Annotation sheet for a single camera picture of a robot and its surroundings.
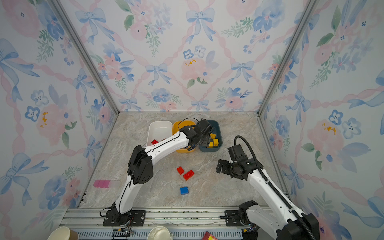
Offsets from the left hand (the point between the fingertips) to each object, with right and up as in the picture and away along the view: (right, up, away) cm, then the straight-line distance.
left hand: (205, 138), depth 89 cm
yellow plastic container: (-19, +7, +17) cm, 26 cm away
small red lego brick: (-15, -19, +1) cm, 24 cm away
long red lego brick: (-33, -3, +11) cm, 35 cm away
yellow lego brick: (+8, -4, +10) cm, 13 cm away
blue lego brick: (-12, -29, -5) cm, 32 cm away
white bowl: (-23, -43, -19) cm, 53 cm away
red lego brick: (-10, -21, -2) cm, 24 cm away
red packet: (0, -42, -23) cm, 48 cm away
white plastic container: (-32, +4, +19) cm, 38 cm away
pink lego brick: (-58, -25, -6) cm, 64 cm away
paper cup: (-62, -39, -25) cm, 78 cm away
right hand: (+10, -16, -8) cm, 20 cm away
